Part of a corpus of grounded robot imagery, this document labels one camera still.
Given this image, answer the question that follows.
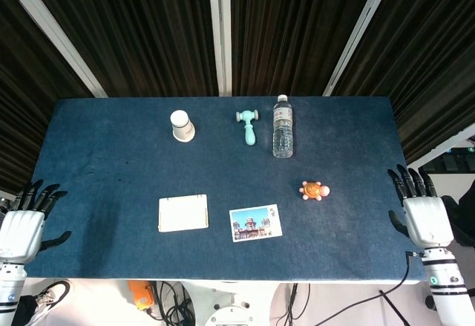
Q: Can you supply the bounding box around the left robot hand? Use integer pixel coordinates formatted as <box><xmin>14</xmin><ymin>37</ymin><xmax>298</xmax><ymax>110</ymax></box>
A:
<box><xmin>0</xmin><ymin>179</ymin><xmax>73</xmax><ymax>264</ymax></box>

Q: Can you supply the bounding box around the blue table cloth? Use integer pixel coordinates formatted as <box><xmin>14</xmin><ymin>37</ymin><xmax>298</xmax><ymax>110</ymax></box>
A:
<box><xmin>22</xmin><ymin>97</ymin><xmax>426</xmax><ymax>282</ymax></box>

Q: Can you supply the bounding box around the clear plastic water bottle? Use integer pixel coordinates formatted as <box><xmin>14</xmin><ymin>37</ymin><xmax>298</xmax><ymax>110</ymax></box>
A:
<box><xmin>272</xmin><ymin>94</ymin><xmax>295</xmax><ymax>158</ymax></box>

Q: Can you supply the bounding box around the white curtain rail post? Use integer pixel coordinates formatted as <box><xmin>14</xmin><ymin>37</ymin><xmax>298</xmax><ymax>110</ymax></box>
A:
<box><xmin>321</xmin><ymin>0</ymin><xmax>395</xmax><ymax>97</ymax></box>
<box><xmin>207</xmin><ymin>0</ymin><xmax>232</xmax><ymax>97</ymax></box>
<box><xmin>0</xmin><ymin>0</ymin><xmax>108</xmax><ymax>99</ymax></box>

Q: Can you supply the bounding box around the orange device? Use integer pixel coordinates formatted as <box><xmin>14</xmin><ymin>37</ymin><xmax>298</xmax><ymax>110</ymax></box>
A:
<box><xmin>128</xmin><ymin>280</ymin><xmax>157</xmax><ymax>311</ymax></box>

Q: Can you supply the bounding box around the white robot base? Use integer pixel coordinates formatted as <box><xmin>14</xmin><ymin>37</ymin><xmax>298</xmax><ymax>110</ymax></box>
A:
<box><xmin>181</xmin><ymin>280</ymin><xmax>283</xmax><ymax>326</ymax></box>

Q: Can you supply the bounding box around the black cable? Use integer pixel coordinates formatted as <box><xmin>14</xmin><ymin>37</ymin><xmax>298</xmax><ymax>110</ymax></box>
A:
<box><xmin>326</xmin><ymin>250</ymin><xmax>425</xmax><ymax>326</ymax></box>

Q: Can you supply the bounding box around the dark brown curtain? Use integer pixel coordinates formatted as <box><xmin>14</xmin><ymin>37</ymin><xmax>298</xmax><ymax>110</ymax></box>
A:
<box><xmin>0</xmin><ymin>0</ymin><xmax>475</xmax><ymax>193</ymax></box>

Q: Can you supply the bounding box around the orange-pink turtle toy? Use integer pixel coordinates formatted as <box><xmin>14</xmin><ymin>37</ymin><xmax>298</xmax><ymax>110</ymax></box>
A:
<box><xmin>298</xmin><ymin>180</ymin><xmax>331</xmax><ymax>202</ymax></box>

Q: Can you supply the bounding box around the building picture postcard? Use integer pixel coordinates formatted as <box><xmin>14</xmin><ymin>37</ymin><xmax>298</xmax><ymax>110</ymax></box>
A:
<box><xmin>229</xmin><ymin>203</ymin><xmax>284</xmax><ymax>243</ymax></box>

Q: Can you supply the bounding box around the teal toy hammer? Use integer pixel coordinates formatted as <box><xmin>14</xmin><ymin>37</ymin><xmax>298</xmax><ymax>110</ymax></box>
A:
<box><xmin>235</xmin><ymin>110</ymin><xmax>260</xmax><ymax>147</ymax></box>

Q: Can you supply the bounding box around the white plastic tray lid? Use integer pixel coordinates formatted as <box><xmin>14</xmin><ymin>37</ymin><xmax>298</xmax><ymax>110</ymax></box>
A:
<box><xmin>158</xmin><ymin>194</ymin><xmax>209</xmax><ymax>233</ymax></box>

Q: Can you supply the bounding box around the black white sneaker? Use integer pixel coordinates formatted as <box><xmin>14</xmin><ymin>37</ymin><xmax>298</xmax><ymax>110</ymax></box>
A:
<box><xmin>32</xmin><ymin>280</ymin><xmax>71</xmax><ymax>322</ymax></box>

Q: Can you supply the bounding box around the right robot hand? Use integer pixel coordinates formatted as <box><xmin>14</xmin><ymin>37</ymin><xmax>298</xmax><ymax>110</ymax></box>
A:
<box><xmin>387</xmin><ymin>163</ymin><xmax>455</xmax><ymax>249</ymax></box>

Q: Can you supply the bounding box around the white paper cup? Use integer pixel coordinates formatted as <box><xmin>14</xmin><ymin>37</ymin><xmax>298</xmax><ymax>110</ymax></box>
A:
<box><xmin>170</xmin><ymin>110</ymin><xmax>196</xmax><ymax>143</ymax></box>

